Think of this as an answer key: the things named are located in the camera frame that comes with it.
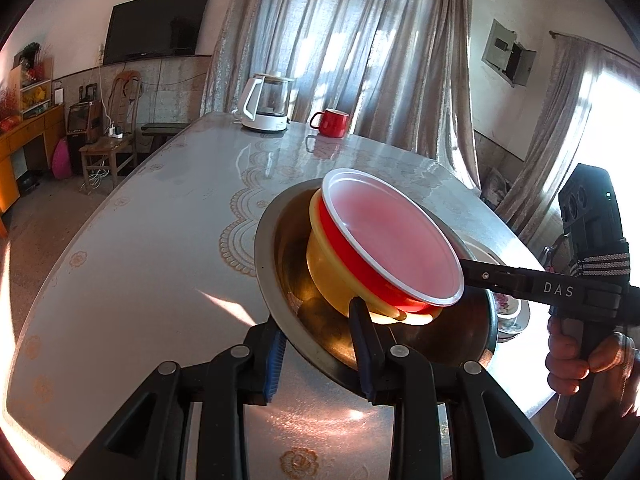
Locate yellow plastic bowl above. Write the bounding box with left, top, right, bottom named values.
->
left=306, top=188, right=442, bottom=326

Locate white plate rose pattern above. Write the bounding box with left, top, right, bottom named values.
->
left=462, top=235, right=530, bottom=342

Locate orange wooden sideboard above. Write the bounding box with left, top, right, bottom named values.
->
left=1, top=105, right=66, bottom=214

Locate red enamel mug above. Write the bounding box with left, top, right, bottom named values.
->
left=309, top=108, right=349, bottom=139

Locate black wall television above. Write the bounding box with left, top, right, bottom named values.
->
left=103, top=0, right=208, bottom=65

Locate wooden chair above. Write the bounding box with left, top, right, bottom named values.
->
left=79, top=70, right=143, bottom=194

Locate grey window curtain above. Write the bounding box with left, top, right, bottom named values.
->
left=201, top=0, right=480, bottom=191

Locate white glass electric kettle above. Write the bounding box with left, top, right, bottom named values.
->
left=236, top=73, right=294, bottom=133

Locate stainless steel bowl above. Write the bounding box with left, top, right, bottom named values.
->
left=252, top=178, right=500, bottom=392

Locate pink bag on floor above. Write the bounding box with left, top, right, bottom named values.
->
left=51, top=138, right=74, bottom=180

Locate wall electrical box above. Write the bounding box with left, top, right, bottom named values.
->
left=482, top=20, right=537, bottom=87

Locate red plastic bowl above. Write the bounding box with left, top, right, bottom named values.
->
left=320, top=168, right=464, bottom=308

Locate side window curtain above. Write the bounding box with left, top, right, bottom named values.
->
left=496, top=32, right=639, bottom=245

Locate person's right hand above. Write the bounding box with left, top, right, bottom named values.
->
left=546, top=316, right=638, bottom=399

